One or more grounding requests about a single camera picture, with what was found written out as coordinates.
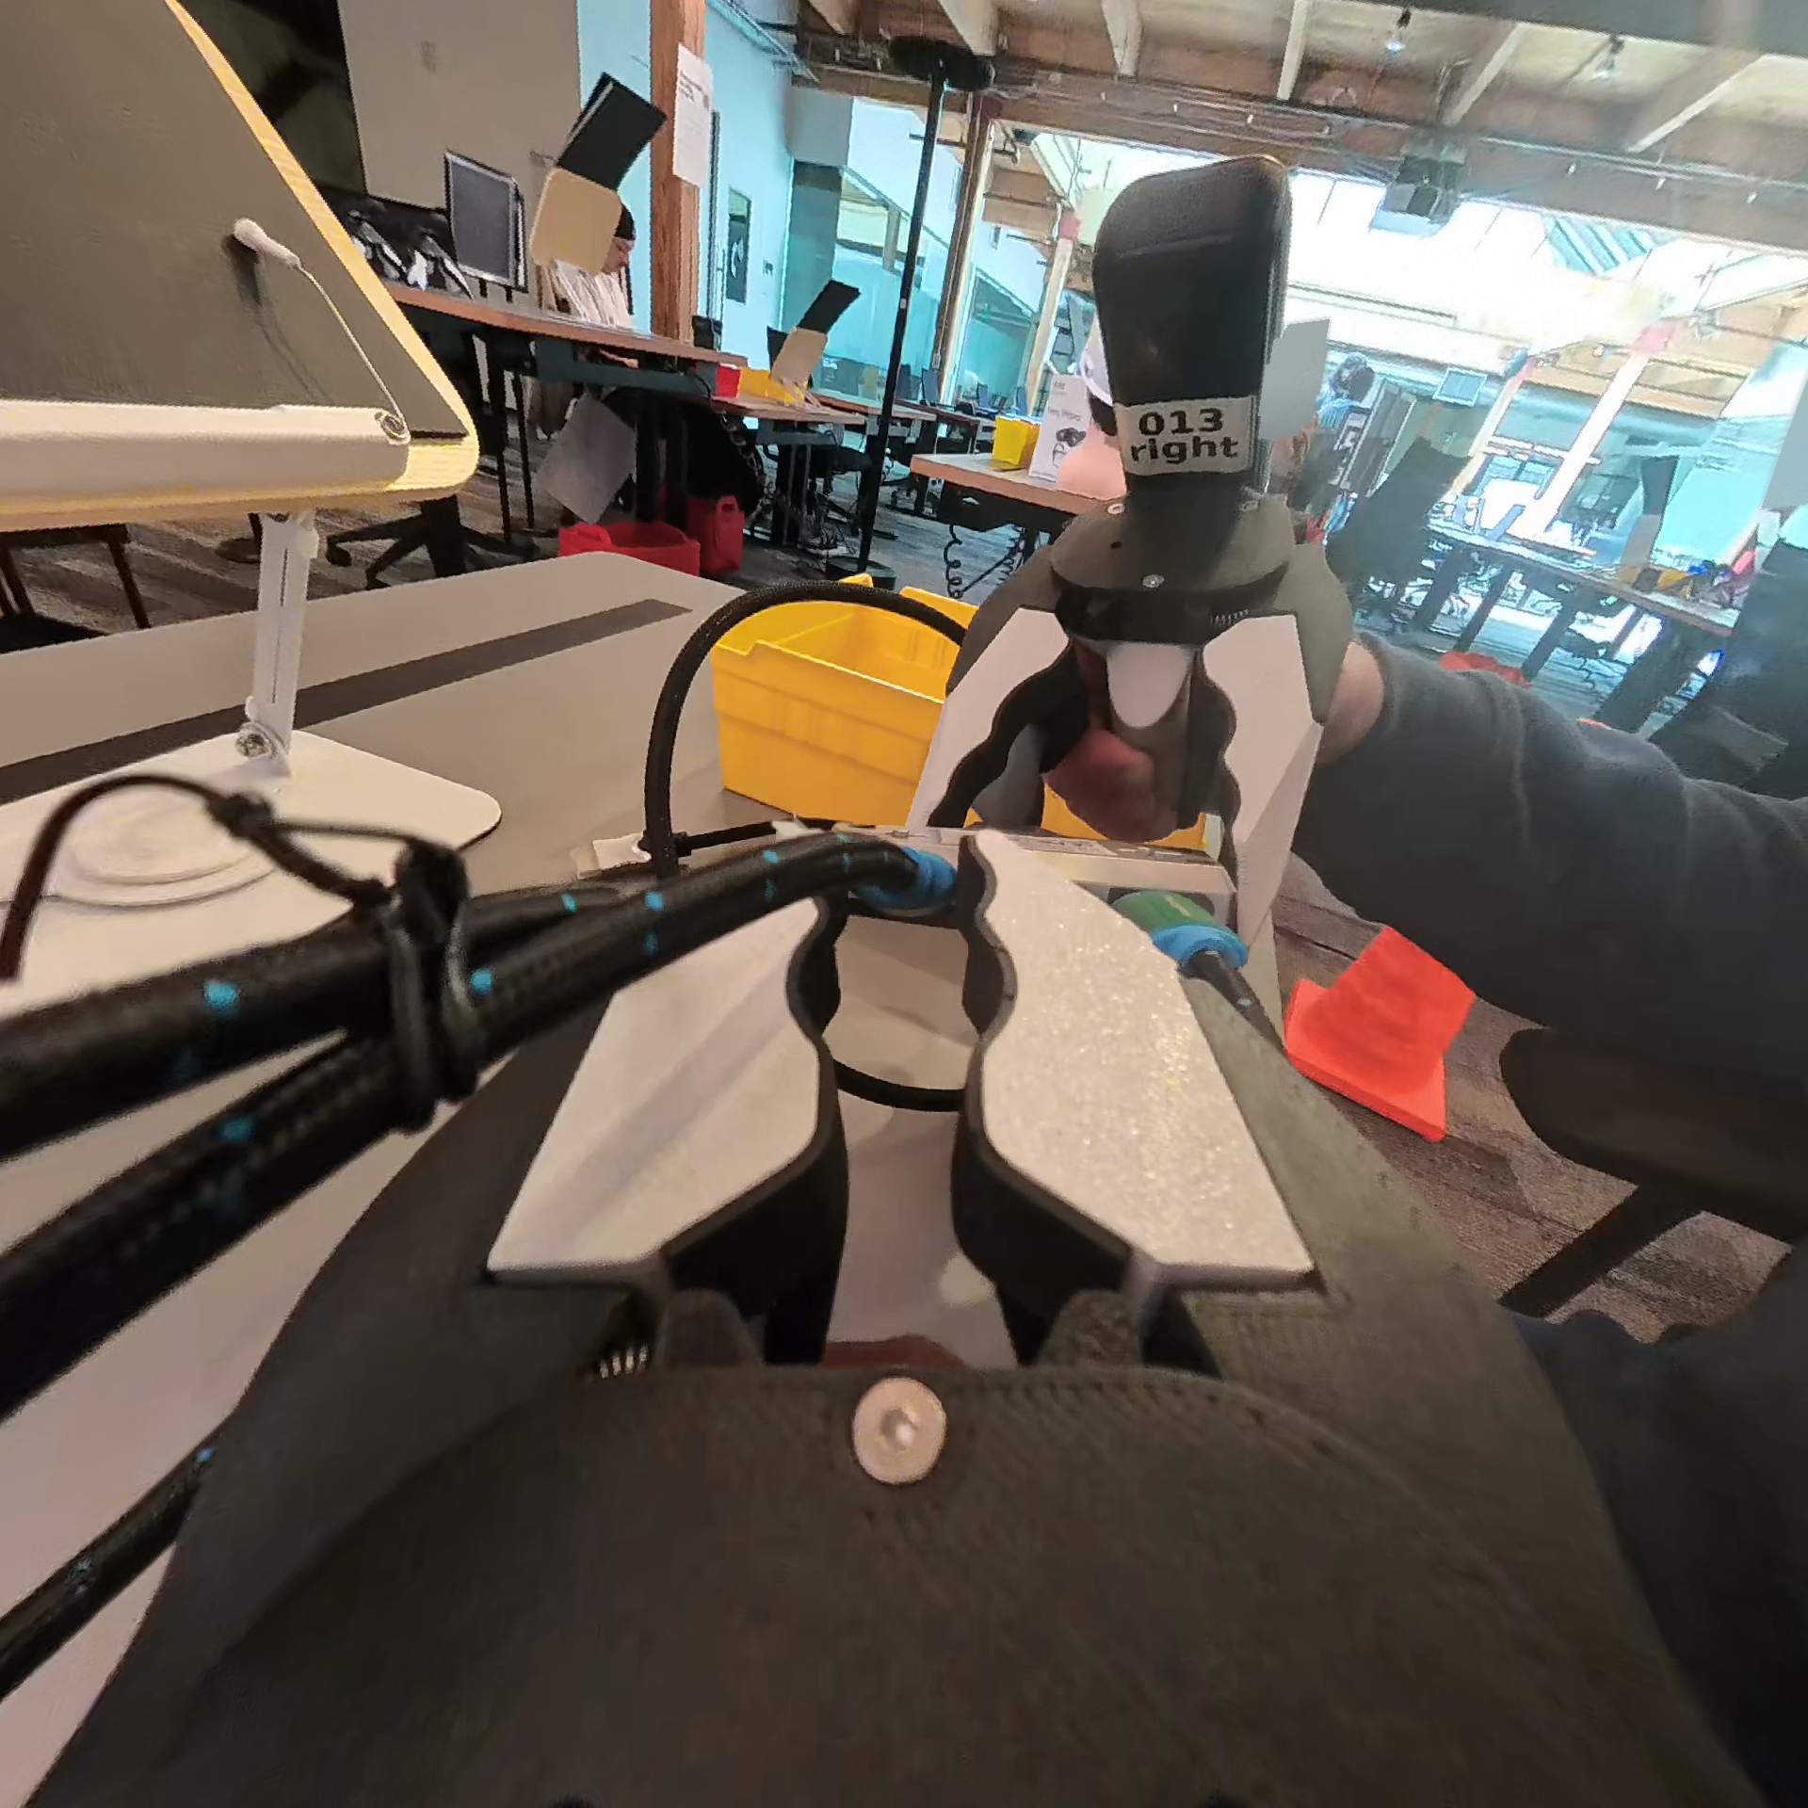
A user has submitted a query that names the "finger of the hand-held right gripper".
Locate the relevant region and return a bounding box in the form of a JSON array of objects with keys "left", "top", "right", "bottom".
[
  {"left": 1211, "top": 615, "right": 1325, "bottom": 981},
  {"left": 905, "top": 624, "right": 1085, "bottom": 835}
]

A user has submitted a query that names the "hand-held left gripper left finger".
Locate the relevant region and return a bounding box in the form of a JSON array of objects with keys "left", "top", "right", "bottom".
[{"left": 484, "top": 897, "right": 848, "bottom": 1365}]

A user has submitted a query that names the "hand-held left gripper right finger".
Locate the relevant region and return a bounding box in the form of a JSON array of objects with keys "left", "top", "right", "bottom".
[{"left": 952, "top": 831, "right": 1319, "bottom": 1343}]

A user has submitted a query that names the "yellow plastic bin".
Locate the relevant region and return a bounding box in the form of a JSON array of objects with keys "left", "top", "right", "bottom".
[{"left": 710, "top": 571, "right": 1218, "bottom": 850}]

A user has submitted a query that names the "white hdmi switch box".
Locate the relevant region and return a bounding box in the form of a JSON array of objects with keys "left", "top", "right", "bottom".
[{"left": 827, "top": 818, "right": 1253, "bottom": 934}]

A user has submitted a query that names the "person's right forearm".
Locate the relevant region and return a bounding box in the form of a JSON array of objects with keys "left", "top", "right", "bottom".
[{"left": 1293, "top": 638, "right": 1808, "bottom": 1076}]

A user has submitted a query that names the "person's right hand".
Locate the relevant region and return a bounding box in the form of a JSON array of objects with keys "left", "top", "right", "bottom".
[{"left": 1047, "top": 638, "right": 1210, "bottom": 846}]

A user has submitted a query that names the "white tablet stand base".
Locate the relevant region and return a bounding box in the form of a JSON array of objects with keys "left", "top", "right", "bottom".
[{"left": 0, "top": 404, "right": 506, "bottom": 906}]

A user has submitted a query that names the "long wooden desk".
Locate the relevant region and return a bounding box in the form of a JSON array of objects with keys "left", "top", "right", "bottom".
[{"left": 382, "top": 279, "right": 991, "bottom": 567}]

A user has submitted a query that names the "wood edged black board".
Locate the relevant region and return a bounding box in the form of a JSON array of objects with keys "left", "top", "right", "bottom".
[{"left": 0, "top": 0, "right": 484, "bottom": 531}]

